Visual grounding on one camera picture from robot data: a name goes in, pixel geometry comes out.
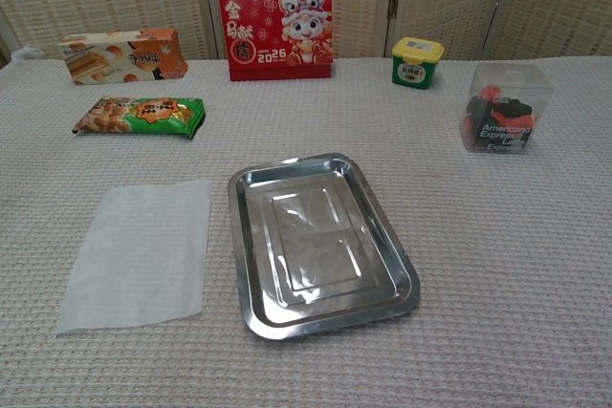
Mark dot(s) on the white woven tablecloth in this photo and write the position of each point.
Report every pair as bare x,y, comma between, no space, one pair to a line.
478,260

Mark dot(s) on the white paper sheet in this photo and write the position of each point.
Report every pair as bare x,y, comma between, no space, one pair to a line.
138,255

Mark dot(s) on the green snack packet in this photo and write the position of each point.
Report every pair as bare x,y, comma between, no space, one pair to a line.
143,115

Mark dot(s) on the green tub with yellow lid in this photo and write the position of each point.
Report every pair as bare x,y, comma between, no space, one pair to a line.
415,64

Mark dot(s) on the red 2026 desk calendar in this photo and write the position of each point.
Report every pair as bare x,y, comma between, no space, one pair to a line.
276,35

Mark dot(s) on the stainless steel rectangular tray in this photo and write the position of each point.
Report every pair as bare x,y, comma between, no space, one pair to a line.
315,245

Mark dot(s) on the clear box of coffee capsules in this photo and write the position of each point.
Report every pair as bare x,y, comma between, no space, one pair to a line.
504,114

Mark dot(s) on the orange biscuit box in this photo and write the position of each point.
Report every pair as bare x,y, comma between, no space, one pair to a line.
122,57

